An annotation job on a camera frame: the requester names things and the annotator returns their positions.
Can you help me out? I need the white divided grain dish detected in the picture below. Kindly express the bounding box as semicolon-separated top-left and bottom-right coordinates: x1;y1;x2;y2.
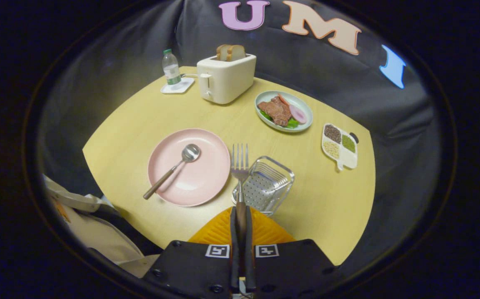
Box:
321;123;360;172

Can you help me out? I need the metal wire basket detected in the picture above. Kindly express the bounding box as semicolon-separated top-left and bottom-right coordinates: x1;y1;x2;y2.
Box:
232;156;295;217

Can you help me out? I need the brown cooked meat slice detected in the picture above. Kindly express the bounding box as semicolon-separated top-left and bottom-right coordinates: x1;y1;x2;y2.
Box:
257;96;292;127

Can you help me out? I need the wooden-handled metal fork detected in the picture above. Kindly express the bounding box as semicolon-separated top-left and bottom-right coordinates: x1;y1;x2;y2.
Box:
231;144;250;245

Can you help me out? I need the white square coaster tray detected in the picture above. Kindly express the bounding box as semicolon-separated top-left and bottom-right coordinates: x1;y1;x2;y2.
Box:
160;77;195;94

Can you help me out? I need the cream white toaster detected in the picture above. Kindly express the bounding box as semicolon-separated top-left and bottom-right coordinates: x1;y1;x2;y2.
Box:
196;53;257;105

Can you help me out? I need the clear plastic water bottle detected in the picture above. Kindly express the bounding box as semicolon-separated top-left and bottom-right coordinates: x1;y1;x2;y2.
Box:
162;49;182;90

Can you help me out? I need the pink onion slice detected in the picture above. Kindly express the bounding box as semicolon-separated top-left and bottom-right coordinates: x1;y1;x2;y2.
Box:
289;104;308;124

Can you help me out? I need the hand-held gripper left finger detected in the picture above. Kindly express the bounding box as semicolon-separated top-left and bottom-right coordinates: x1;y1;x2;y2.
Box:
142;206;241;296

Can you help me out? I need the person's white jacket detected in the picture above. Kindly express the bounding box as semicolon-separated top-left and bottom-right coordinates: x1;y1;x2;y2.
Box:
43;174;162;279

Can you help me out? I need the pink round plate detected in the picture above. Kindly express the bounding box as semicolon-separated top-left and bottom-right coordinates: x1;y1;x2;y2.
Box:
147;128;231;207

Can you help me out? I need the green lettuce leaf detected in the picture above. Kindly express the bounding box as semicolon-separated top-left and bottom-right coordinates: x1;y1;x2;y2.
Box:
260;110;300;129

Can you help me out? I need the wooden-handled metal spoon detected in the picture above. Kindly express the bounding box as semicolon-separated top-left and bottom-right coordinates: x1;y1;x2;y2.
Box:
143;144;201;200

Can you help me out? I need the pale green food plate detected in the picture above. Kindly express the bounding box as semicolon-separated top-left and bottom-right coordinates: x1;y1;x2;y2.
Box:
255;91;313;133

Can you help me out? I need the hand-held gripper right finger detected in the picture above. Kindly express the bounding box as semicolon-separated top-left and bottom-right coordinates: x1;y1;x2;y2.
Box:
245;206;336;296

